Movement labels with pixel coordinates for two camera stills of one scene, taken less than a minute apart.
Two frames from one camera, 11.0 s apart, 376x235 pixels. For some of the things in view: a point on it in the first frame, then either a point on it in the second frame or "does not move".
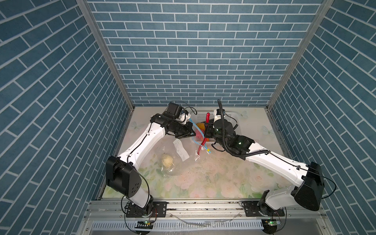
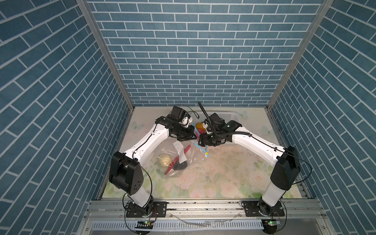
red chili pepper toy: x=208 y=121 → x=176 y=159
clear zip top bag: x=174 y=156 does not move
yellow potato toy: x=201 y=126 does not move
